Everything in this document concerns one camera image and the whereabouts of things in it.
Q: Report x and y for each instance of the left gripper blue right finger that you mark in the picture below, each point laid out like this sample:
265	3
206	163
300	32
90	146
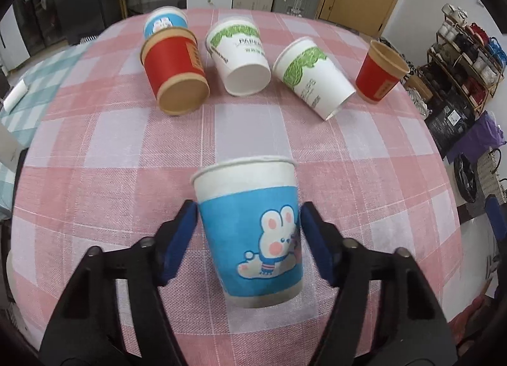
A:
410	326

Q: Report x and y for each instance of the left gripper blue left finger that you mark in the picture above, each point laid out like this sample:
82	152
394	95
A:
85	326

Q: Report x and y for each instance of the blue bunny paper cup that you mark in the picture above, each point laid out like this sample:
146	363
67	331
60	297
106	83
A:
249	209

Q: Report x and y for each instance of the red paper cup upright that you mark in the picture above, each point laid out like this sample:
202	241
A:
381	70

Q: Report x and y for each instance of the red paper cup lying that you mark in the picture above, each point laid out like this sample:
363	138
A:
173	66

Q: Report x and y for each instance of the white green cup right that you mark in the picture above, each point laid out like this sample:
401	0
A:
306	69

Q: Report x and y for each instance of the white green cup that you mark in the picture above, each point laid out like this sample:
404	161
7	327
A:
306	69
235	46

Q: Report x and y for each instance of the white green cup left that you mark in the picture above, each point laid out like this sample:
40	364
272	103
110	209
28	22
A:
235	46

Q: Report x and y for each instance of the blue bunny cup lying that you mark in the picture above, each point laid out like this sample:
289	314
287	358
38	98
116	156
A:
162	18

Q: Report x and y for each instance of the teal checkered tablecloth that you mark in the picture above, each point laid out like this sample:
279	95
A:
26	121

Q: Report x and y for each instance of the white paper roll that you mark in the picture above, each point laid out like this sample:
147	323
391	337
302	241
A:
15	95

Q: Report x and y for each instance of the wooden tea shelf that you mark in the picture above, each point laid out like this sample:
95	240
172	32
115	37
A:
464	60

